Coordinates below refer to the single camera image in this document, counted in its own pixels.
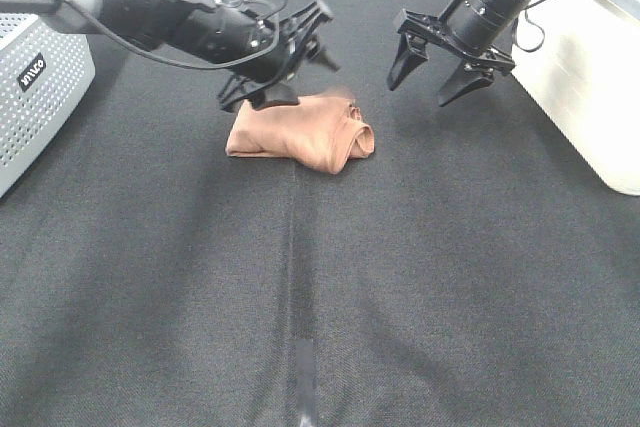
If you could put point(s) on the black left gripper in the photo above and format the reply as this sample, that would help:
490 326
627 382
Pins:
264 81

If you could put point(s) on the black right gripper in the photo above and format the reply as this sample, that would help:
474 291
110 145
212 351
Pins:
417 31

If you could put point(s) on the brown towel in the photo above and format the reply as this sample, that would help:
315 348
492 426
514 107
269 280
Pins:
322 132

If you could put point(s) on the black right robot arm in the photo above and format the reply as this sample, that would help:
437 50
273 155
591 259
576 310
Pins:
466 29

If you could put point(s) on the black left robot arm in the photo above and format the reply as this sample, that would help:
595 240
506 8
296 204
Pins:
249 38

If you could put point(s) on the white plastic storage bin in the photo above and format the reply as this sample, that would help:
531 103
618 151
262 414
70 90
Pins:
579 61

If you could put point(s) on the black table cloth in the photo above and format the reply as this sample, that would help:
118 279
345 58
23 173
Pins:
474 271

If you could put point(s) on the grey perforated laundry basket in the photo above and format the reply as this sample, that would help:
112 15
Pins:
44 76

